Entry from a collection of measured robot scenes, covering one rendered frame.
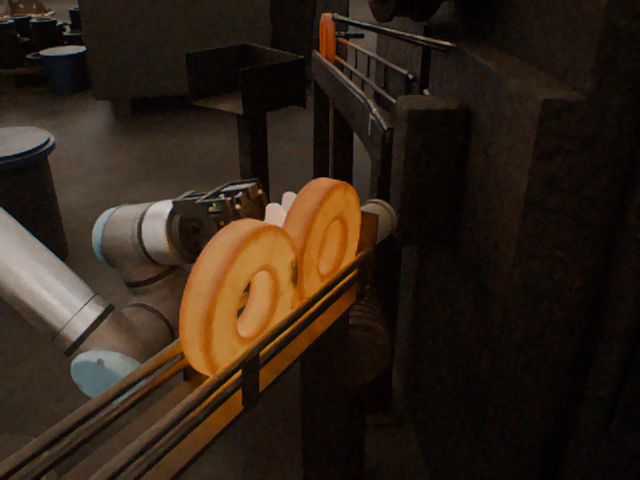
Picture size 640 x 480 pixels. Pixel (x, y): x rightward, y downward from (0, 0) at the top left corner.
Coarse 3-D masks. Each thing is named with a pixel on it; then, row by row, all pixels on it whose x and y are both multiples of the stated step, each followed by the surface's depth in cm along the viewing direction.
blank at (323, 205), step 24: (312, 192) 66; (336, 192) 68; (288, 216) 65; (312, 216) 64; (336, 216) 69; (360, 216) 76; (312, 240) 65; (336, 240) 74; (312, 264) 67; (336, 264) 73; (312, 288) 68
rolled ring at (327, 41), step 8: (328, 16) 207; (320, 24) 218; (328, 24) 205; (320, 32) 219; (328, 32) 205; (320, 40) 221; (328, 40) 205; (320, 48) 222; (328, 48) 206; (328, 56) 209
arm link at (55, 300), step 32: (0, 224) 75; (0, 256) 74; (32, 256) 75; (0, 288) 74; (32, 288) 74; (64, 288) 76; (32, 320) 76; (64, 320) 75; (96, 320) 77; (128, 320) 80; (160, 320) 83; (64, 352) 77; (96, 352) 75; (128, 352) 77; (96, 384) 77
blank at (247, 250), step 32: (256, 224) 56; (224, 256) 52; (256, 256) 55; (288, 256) 61; (192, 288) 52; (224, 288) 52; (256, 288) 62; (288, 288) 63; (192, 320) 52; (224, 320) 53; (256, 320) 61; (192, 352) 53; (224, 352) 54
